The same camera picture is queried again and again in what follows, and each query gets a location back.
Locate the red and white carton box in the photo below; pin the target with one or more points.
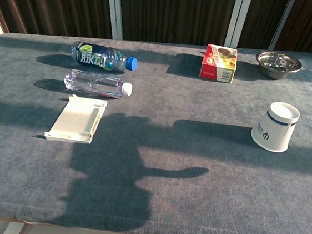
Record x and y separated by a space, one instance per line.
217 64

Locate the white plastic tray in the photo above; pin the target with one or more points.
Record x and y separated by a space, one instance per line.
74 119

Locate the dark label blue cap bottle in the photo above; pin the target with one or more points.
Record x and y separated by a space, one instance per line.
95 56

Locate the stainless steel bowl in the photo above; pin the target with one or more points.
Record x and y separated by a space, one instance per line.
278 65

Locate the grey blue table cloth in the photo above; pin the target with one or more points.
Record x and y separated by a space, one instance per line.
165 185

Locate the clear white cap water bottle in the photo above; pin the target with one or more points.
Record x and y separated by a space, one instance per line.
92 83

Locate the white paper cup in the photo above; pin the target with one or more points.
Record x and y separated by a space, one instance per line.
274 129

